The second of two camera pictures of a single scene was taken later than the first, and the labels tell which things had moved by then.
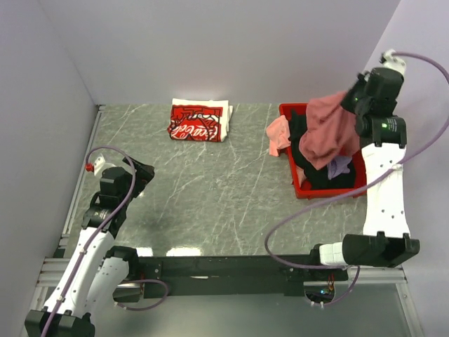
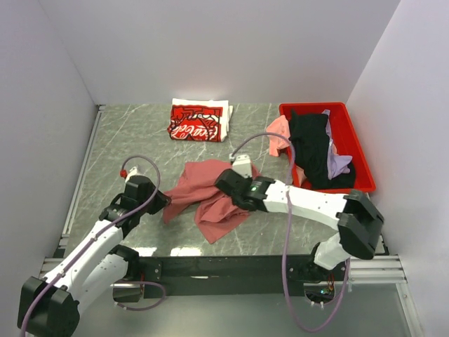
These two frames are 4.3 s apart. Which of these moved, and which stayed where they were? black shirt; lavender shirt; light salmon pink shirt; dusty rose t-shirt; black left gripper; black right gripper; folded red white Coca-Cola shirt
Moved: black right gripper; black left gripper; dusty rose t-shirt
Stayed: lavender shirt; black shirt; folded red white Coca-Cola shirt; light salmon pink shirt
